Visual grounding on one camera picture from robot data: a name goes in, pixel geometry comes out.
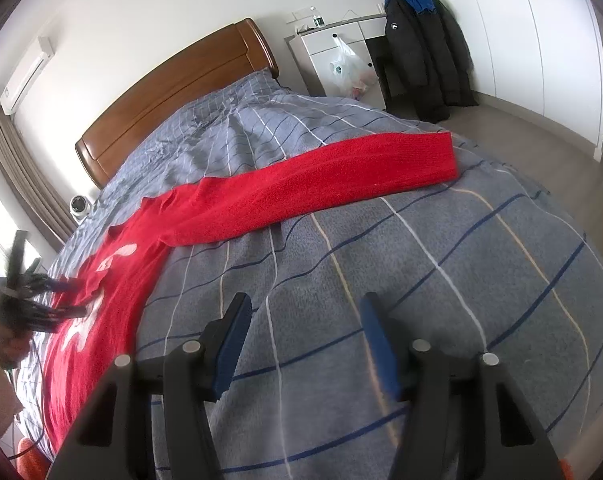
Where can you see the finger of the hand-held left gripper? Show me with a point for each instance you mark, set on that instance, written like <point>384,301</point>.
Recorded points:
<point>63,314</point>
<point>61,284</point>

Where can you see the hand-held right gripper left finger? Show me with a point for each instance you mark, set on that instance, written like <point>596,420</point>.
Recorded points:
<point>231,340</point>

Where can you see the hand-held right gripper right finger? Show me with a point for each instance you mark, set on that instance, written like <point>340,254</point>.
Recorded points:
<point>381,345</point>

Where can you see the red sweater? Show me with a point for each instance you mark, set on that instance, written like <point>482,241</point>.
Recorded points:
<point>291,190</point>

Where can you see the person's left hand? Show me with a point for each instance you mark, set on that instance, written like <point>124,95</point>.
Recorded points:
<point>8,347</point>

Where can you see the grey plaid blanket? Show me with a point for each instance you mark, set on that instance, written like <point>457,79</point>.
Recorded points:
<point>381,260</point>

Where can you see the beige curtain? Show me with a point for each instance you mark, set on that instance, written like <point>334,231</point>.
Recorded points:
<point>23,175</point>

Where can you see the orange object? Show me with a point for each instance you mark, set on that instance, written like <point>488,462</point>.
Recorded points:
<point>28,460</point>

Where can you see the white air conditioner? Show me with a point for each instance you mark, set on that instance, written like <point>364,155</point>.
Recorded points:
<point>27,75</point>

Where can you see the wooden headboard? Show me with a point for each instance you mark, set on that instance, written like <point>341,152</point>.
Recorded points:
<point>176,95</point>

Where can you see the white plastic bag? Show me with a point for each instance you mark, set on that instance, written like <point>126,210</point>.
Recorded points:
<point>350,72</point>

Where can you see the black jacket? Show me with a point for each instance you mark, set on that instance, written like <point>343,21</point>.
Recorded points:
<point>411,55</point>

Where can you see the white dresser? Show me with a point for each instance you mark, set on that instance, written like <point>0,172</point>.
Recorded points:
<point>331,55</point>

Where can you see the dark grey jacket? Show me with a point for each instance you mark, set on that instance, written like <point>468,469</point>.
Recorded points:
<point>459,55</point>

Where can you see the clear bottle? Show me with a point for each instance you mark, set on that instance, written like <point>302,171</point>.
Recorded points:
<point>313,16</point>

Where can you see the white wardrobe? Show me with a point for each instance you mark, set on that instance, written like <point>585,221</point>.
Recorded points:
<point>521,35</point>

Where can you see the blue garment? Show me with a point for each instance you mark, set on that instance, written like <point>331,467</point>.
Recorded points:
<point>415,0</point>

